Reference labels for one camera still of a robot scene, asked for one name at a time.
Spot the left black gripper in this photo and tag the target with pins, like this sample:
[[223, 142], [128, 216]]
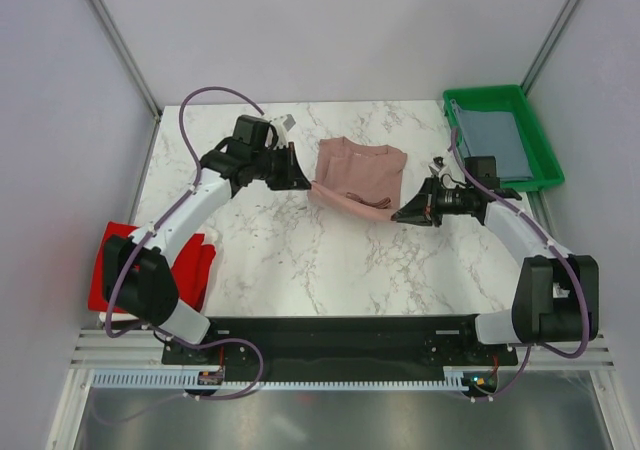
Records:
[[286, 182]]

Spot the light blue cable duct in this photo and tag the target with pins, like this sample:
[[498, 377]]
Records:
[[196, 379]]

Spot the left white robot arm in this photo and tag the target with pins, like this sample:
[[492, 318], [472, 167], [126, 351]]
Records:
[[137, 269]]

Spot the aluminium front rail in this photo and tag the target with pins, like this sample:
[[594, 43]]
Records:
[[140, 350]]

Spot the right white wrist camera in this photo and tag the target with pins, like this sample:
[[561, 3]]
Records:
[[439, 169]]

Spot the aluminium corner post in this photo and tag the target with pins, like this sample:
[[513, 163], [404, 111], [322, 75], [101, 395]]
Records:
[[116, 40], [559, 26]]

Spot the right aluminium corner post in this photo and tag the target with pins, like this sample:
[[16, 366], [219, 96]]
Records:
[[559, 26]]

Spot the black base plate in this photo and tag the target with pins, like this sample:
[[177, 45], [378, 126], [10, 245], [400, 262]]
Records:
[[342, 347]]

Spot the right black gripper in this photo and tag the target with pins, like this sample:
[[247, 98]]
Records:
[[414, 212]]

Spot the grey blue folded shirt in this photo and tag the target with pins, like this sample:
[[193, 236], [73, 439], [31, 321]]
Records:
[[493, 133]]

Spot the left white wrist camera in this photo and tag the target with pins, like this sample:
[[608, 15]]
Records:
[[282, 126]]

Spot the left aluminium corner post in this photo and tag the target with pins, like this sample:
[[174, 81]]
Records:
[[116, 40]]

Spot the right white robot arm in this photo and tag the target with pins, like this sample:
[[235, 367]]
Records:
[[556, 301]]

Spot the red folded t shirt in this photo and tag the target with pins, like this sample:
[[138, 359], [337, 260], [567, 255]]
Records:
[[192, 265]]

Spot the green plastic bin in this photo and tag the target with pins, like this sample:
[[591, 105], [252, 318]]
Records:
[[546, 169]]

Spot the pink t shirt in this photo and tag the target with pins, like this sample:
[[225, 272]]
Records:
[[363, 181]]

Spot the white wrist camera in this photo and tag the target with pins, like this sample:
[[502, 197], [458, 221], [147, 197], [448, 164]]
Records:
[[439, 169], [282, 126]]

